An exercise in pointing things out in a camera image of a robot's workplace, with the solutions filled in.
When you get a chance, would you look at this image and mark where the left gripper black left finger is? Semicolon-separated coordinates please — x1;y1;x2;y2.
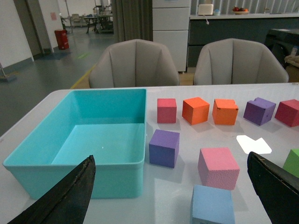
9;155;96;224

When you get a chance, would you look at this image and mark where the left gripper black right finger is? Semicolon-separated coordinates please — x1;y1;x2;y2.
247;152;299;224

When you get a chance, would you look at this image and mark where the green foam block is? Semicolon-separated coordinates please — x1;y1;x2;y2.
283;149;299;177

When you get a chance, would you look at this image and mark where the pink foam block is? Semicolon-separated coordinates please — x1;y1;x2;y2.
198;147;240;190

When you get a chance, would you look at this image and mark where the light blue foam block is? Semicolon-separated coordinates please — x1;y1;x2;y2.
190;185;235;224

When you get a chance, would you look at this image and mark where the dark red foam block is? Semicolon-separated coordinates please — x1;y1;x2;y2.
275;99;299;127

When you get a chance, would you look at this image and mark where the chipped purple foam block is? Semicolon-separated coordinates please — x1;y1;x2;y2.
243;98;276;126

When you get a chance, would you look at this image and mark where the teal plastic bin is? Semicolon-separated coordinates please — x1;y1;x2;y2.
3;89;147;199

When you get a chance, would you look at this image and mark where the chipped orange foam block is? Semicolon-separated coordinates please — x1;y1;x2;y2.
212;98;239;126

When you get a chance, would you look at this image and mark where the magenta foam block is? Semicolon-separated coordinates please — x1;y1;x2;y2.
157;98;177;124

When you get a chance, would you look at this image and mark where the right beige chair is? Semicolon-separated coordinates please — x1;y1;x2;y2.
193;38;289;85

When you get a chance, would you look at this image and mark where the beige chair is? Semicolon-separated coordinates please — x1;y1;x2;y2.
193;38;289;85
89;39;179;88

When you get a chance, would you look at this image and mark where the left beige chair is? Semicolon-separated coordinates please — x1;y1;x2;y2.
89;39;179;88

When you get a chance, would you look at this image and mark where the red trash bin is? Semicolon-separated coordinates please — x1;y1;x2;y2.
54;29;69;50

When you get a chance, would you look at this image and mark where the dark grey counter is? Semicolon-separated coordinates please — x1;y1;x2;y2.
187;14;299;67

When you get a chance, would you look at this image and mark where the fruit bowl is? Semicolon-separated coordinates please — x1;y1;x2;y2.
232;7;249;15

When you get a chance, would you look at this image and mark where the grey curtain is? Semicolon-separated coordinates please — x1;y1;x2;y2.
112;0;153;42

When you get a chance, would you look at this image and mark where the white toaster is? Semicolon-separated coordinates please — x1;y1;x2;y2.
198;4;214;16

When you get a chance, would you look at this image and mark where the white drawer cabinet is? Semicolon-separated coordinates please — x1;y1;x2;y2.
152;0;191;72

